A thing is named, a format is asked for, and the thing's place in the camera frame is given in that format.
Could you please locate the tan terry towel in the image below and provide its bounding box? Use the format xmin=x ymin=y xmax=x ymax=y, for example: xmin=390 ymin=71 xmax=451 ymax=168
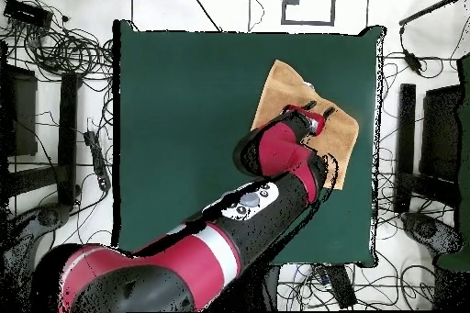
xmin=251 ymin=59 xmax=360 ymax=191

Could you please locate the black flat panel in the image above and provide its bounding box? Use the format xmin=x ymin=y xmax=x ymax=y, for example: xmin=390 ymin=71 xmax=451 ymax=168
xmin=0 ymin=64 xmax=39 ymax=158
xmin=419 ymin=84 xmax=464 ymax=182

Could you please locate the black power adapter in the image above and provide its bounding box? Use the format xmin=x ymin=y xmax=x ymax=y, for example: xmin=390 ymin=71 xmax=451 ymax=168
xmin=402 ymin=50 xmax=424 ymax=75

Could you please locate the black pole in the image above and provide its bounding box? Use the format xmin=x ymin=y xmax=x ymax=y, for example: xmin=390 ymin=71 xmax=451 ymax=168
xmin=398 ymin=0 xmax=470 ymax=28

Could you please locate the dark green table cloth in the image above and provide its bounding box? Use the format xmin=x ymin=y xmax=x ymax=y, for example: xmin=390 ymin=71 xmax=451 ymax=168
xmin=112 ymin=18 xmax=386 ymax=269

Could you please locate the black tripod base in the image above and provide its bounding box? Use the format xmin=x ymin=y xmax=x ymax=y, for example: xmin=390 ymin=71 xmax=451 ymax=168
xmin=400 ymin=211 xmax=464 ymax=255
xmin=6 ymin=202 xmax=73 ymax=244

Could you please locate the black oblong box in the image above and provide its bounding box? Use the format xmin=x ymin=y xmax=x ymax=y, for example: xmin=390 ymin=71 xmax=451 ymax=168
xmin=326 ymin=264 xmax=358 ymax=309

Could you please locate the black power strip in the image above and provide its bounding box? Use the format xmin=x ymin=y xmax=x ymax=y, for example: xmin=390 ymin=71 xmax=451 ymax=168
xmin=83 ymin=129 xmax=112 ymax=192

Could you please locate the black electronics box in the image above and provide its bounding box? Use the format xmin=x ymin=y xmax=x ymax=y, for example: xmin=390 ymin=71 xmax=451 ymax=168
xmin=3 ymin=0 xmax=54 ymax=31

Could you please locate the black stand frame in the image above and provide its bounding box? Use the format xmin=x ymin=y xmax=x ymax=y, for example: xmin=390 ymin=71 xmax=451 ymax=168
xmin=394 ymin=83 xmax=462 ymax=215
xmin=3 ymin=72 xmax=80 ymax=207

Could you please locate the tangled black cable bundle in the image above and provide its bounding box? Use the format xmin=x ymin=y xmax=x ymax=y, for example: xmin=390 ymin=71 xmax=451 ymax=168
xmin=21 ymin=22 xmax=115 ymax=83

